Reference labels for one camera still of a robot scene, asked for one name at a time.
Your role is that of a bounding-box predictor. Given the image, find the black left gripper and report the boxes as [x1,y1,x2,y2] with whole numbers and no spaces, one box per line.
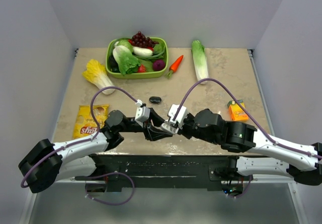
[117,108,173,141]

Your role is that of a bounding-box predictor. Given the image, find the white earbud charging case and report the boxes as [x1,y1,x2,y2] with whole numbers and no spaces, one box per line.
[161,122,177,135]

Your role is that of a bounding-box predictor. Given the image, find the black earbud charging case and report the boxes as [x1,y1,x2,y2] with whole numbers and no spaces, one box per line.
[149,96,162,104]

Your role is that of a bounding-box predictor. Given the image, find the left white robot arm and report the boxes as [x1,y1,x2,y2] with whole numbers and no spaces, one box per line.
[18,107,173,193]

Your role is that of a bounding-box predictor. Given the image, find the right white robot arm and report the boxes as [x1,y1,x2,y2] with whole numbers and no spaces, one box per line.
[168,107,321,186]

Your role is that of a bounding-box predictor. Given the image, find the green plastic basket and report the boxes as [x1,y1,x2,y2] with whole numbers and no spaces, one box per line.
[105,37,169,80]

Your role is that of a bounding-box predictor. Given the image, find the orange sponge box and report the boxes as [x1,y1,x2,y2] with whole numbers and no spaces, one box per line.
[227,100,249,122]

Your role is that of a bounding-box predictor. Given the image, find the red toy strawberry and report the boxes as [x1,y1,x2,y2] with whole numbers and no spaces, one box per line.
[137,64,146,73]

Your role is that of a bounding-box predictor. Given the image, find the purple toy onion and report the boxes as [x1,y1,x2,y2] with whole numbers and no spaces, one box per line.
[152,59,166,71]

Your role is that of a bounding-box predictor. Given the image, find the orange toy carrot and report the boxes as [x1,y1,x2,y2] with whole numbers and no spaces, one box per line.
[166,55,184,79]

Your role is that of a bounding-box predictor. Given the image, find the green toy lettuce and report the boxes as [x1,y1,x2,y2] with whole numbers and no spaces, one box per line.
[112,45,141,76]

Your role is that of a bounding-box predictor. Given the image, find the yellow Lays chip bag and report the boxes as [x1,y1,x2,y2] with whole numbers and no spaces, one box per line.
[72,104,109,139]

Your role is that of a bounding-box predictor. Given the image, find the white toy radish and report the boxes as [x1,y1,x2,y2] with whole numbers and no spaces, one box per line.
[133,46,153,57]

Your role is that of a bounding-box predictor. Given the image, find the green white napa cabbage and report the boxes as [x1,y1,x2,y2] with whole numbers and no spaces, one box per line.
[191,40,209,81]

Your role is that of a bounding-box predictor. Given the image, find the yellow toy cabbage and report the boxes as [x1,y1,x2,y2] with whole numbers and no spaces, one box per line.
[82,59,114,90]

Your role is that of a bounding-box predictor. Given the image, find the dark red toy grapes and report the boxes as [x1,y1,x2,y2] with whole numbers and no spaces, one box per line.
[127,31,159,48]

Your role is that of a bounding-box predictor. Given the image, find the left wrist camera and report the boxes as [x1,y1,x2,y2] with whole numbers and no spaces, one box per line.
[134,100,150,127]

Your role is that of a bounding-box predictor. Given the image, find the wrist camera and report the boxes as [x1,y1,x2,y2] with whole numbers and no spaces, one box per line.
[134,100,150,127]
[165,104,189,129]

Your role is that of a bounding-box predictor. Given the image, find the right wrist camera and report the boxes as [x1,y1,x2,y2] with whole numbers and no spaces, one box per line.
[165,104,189,129]

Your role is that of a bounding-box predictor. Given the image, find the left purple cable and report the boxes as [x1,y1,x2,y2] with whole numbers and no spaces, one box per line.
[20,86,143,206]

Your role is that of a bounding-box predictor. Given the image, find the purple cable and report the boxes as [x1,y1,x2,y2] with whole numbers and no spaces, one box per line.
[20,86,143,206]
[173,78,322,199]

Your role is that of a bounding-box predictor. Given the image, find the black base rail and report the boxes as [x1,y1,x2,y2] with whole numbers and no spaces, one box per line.
[76,155,251,192]

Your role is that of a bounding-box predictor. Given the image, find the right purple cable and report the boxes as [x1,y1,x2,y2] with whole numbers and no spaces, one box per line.
[173,78,322,199]

